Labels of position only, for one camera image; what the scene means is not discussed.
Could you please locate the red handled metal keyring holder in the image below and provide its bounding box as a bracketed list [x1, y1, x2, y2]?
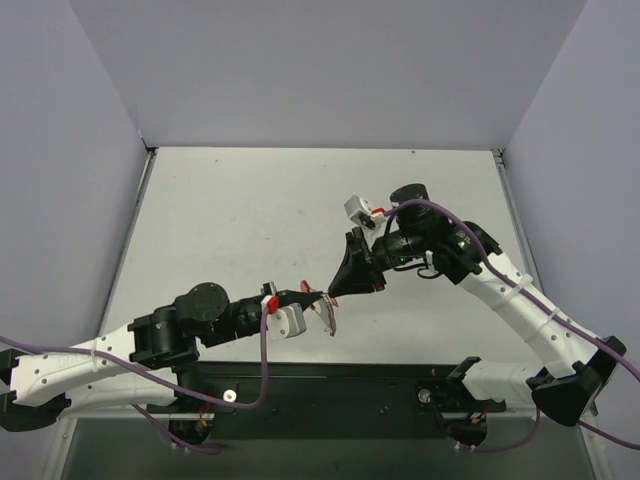
[315, 294, 337, 337]

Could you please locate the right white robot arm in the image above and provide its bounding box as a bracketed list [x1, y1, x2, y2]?
[328, 184, 626, 426]

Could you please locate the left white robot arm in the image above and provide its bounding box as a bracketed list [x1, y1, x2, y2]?
[1, 283, 337, 432]

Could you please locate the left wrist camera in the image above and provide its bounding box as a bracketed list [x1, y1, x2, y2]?
[263, 296, 307, 341]

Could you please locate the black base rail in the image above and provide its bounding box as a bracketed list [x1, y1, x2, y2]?
[146, 363, 506, 444]

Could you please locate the aluminium frame rail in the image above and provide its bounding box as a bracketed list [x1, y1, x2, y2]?
[491, 149, 544, 293]

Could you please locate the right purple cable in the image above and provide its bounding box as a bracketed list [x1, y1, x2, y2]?
[387, 198, 640, 454]

